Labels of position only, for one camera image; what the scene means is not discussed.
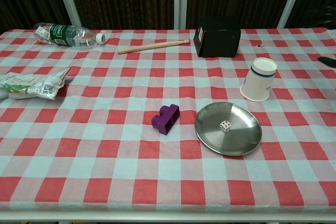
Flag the red white checkered tablecloth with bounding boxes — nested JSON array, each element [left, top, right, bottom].
[[0, 28, 336, 213]]

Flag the black cardboard box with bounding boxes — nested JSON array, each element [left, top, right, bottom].
[[193, 16, 242, 58]]

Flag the round stainless steel plate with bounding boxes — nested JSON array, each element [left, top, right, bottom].
[[194, 101, 263, 157]]

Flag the white paper cup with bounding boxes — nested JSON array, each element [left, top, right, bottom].
[[239, 57, 278, 103]]

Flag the small white die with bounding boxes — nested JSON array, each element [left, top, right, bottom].
[[219, 120, 232, 133]]

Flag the clear plastic water bottle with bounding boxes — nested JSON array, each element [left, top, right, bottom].
[[33, 22, 107, 49]]

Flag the crumpled snack bag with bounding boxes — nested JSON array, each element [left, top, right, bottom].
[[0, 67, 71, 101]]

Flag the purple plastic block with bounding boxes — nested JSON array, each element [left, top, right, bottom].
[[151, 104, 181, 136]]

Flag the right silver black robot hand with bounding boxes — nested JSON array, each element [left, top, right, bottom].
[[318, 56, 336, 69]]

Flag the wooden drumstick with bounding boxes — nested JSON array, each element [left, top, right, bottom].
[[117, 39, 191, 55]]

